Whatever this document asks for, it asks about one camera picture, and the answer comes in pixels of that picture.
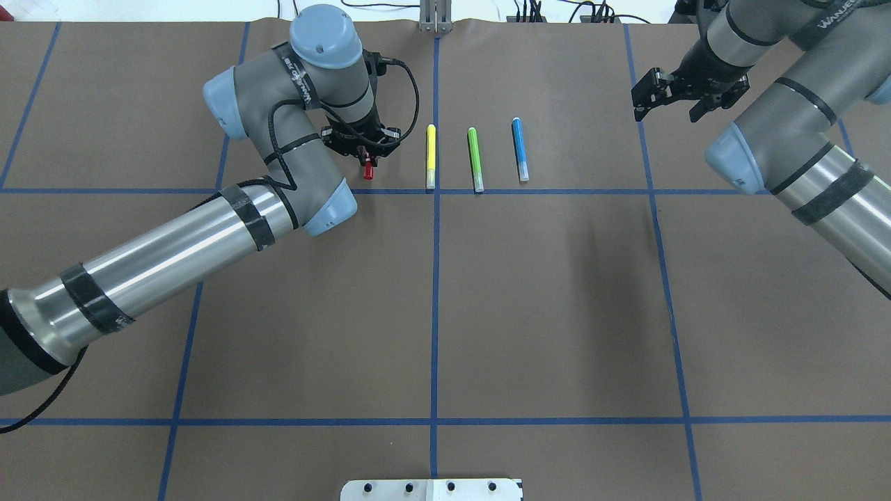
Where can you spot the blue marker pen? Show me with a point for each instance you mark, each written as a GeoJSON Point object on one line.
{"type": "Point", "coordinates": [520, 150]}

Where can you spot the red marker pen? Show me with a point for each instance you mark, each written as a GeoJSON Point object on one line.
{"type": "Point", "coordinates": [369, 165]}

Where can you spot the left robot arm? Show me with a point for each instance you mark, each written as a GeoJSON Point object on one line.
{"type": "Point", "coordinates": [299, 103]}

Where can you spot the green marker pen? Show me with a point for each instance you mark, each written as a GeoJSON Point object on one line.
{"type": "Point", "coordinates": [475, 159]}

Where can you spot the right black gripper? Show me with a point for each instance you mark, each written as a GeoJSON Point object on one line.
{"type": "Point", "coordinates": [704, 81]}

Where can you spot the yellow marker pen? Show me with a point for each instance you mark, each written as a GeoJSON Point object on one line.
{"type": "Point", "coordinates": [430, 157]}

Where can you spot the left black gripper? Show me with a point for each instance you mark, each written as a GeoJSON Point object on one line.
{"type": "Point", "coordinates": [353, 137]}

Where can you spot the metal mounting plate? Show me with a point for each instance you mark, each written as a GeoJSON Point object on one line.
{"type": "Point", "coordinates": [433, 489]}

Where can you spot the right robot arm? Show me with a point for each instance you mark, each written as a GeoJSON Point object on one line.
{"type": "Point", "coordinates": [779, 142]}

